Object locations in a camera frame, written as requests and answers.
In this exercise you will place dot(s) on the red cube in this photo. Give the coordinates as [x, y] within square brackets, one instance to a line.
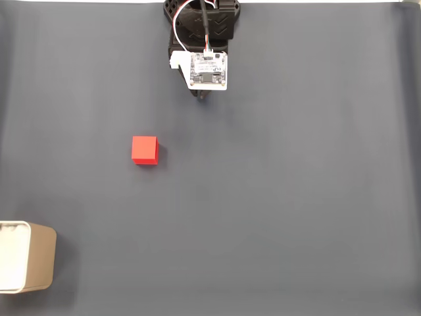
[144, 148]

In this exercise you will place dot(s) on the beige plastic box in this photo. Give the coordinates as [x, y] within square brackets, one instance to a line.
[37, 256]

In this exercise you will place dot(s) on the grey table mat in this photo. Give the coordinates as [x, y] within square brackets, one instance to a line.
[263, 181]

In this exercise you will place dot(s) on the white camera board mount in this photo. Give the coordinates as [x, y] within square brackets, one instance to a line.
[208, 70]

